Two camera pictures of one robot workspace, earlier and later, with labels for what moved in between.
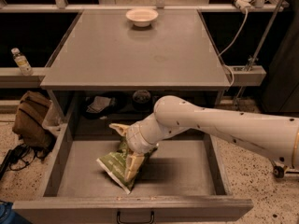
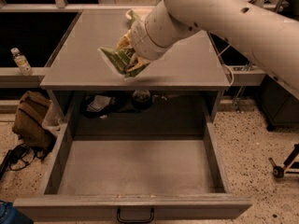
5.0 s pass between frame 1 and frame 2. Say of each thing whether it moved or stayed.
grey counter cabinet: stayed
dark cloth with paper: stayed
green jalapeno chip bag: moved
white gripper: moved
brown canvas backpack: stayed
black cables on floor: stayed
